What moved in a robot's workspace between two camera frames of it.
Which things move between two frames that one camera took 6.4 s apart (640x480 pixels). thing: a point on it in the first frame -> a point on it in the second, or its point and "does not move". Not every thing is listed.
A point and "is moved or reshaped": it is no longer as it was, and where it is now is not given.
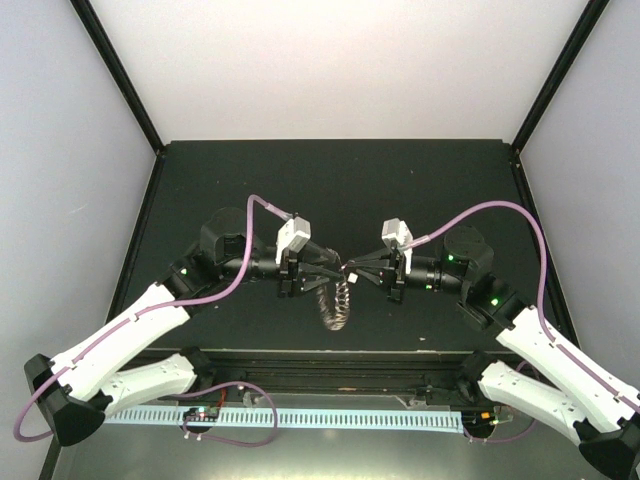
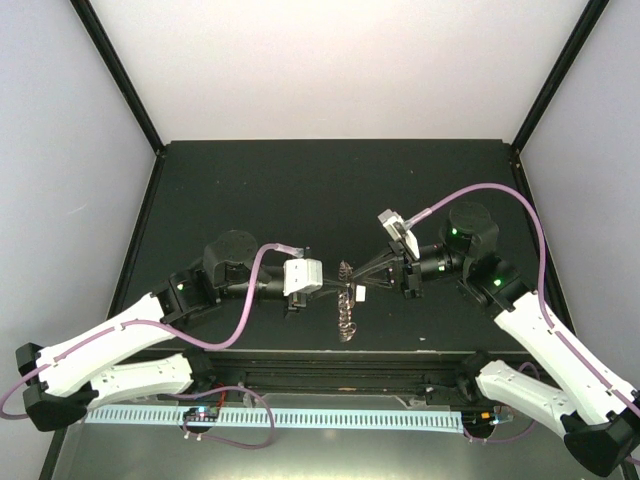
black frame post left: x=119 y=71 does not move
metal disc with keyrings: x=334 y=303 is moved or reshaped
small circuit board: x=198 y=414 does not move
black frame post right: x=585 y=26 does not move
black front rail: x=424 y=376 does not move
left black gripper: x=309 y=269 -> x=298 y=300
